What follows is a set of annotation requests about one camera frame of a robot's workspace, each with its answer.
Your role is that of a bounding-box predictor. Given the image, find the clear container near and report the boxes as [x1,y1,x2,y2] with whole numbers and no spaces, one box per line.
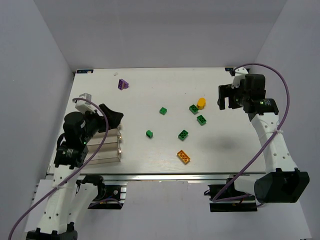
[88,148,122,165]

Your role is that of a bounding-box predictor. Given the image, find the green lego brick right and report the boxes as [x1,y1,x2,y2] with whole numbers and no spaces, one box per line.
[196,115,207,126]

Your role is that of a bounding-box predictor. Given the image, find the green lego brick beside yellow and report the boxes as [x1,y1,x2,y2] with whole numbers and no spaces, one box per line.
[189,104,199,115]

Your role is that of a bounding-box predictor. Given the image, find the clear container far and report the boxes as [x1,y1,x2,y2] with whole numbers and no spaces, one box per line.
[93,123,123,140]

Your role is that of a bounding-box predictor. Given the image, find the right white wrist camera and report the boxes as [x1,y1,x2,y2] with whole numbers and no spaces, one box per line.
[229,66,249,89]

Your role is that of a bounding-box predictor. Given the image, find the purple lego brick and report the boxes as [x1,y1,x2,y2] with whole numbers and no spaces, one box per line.
[118,78,129,91]

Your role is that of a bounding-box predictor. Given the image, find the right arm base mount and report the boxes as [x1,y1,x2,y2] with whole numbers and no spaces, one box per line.
[203,175,258,213]

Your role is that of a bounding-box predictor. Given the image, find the yellow round lego piece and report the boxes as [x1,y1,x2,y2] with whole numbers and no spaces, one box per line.
[196,97,206,110]

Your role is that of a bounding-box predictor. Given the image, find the green lego brick lower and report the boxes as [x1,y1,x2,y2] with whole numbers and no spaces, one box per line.
[178,130,189,141]

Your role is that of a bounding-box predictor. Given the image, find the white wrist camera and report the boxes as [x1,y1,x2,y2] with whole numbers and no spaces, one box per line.
[72,93,97,115]
[229,66,249,89]

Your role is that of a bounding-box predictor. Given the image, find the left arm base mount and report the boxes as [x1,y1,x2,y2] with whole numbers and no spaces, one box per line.
[76,174,125,210]

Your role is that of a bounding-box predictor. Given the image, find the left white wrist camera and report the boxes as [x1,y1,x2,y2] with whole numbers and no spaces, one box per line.
[72,93,97,115]

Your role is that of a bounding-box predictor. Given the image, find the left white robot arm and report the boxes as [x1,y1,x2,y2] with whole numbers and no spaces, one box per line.
[26,102,124,240]

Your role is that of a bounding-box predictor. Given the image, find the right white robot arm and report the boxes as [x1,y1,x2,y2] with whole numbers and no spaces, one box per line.
[213,73,310,204]

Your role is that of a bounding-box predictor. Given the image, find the blue corner label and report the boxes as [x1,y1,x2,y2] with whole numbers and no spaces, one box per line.
[75,69,94,74]
[224,67,234,72]

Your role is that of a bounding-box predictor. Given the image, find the aluminium table front rail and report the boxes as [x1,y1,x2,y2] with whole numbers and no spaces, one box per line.
[46,172,266,183]

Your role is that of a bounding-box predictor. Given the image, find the orange flat lego brick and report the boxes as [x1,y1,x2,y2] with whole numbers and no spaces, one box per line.
[177,150,191,165]

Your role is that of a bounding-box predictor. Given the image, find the green lego brick centre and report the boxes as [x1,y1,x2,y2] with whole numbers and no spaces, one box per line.
[159,107,167,115]

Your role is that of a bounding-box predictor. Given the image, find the small green lego piece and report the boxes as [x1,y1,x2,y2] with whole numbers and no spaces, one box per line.
[146,130,153,139]

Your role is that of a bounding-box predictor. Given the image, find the left blue corner label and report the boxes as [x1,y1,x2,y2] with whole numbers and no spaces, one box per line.
[75,69,94,74]

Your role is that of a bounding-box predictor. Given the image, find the right blue corner label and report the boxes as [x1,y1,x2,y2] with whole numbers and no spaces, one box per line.
[224,67,234,72]

